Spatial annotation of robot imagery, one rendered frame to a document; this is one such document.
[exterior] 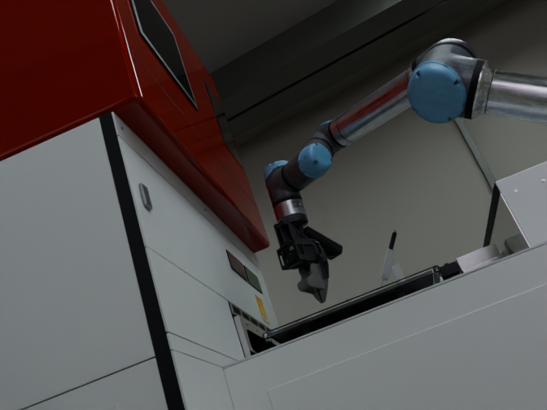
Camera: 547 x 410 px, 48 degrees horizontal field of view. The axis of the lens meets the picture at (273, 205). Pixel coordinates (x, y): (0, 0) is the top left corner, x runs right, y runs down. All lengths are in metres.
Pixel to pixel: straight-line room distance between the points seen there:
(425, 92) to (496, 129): 3.02
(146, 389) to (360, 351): 0.33
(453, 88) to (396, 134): 3.14
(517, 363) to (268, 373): 0.37
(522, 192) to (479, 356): 0.30
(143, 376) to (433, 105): 0.74
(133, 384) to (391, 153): 3.59
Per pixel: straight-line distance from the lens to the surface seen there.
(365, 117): 1.48
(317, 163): 1.44
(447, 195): 4.13
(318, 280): 1.47
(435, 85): 1.23
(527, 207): 1.11
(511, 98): 1.24
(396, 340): 0.99
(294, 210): 1.50
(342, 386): 0.98
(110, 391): 0.88
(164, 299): 0.89
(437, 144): 4.26
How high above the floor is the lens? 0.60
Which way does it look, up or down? 25 degrees up
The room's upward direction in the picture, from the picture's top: 20 degrees counter-clockwise
